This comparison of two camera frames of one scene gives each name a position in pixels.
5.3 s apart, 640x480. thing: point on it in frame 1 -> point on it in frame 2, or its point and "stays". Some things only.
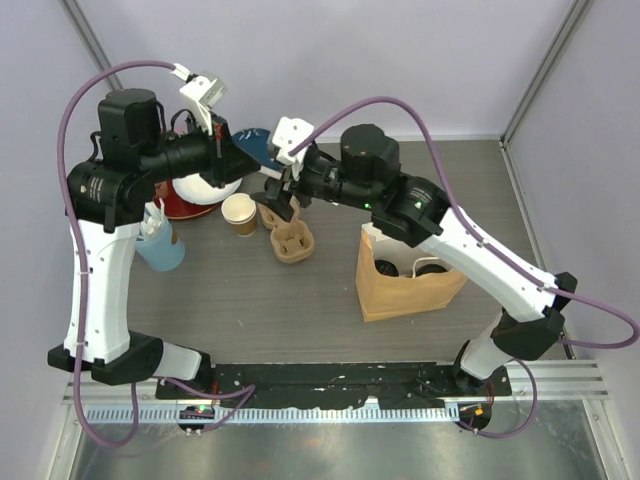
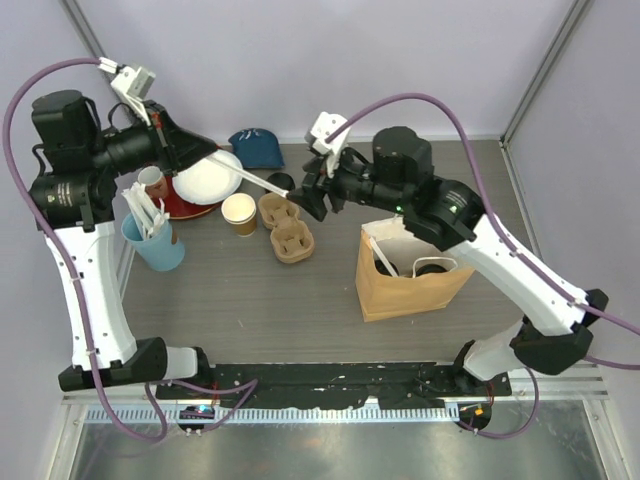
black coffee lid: [430, 268] stays
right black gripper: [279, 196] -> [314, 188]
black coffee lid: [386, 267] stays
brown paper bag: [383, 296] stays
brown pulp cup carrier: [293, 241] stays
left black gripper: [226, 161] -> [173, 146]
